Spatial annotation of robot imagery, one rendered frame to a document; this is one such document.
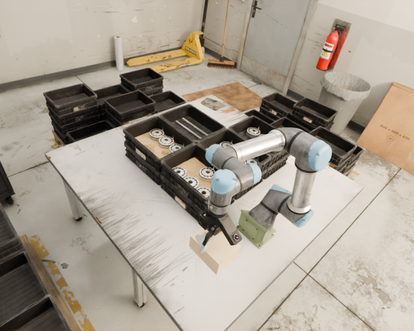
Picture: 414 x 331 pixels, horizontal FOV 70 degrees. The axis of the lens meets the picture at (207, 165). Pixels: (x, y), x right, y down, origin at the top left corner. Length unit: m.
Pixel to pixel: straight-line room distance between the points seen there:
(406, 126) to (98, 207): 3.49
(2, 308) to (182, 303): 0.98
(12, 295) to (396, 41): 4.23
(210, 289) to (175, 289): 0.17
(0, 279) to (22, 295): 0.17
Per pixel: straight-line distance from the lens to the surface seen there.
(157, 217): 1.76
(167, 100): 3.47
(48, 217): 2.81
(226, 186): 0.91
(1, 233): 2.17
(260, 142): 1.19
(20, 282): 2.07
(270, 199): 1.61
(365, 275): 2.85
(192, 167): 1.88
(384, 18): 4.25
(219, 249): 1.15
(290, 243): 1.80
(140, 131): 2.11
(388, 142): 4.22
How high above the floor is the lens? 2.08
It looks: 41 degrees down
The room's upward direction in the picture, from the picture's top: 9 degrees clockwise
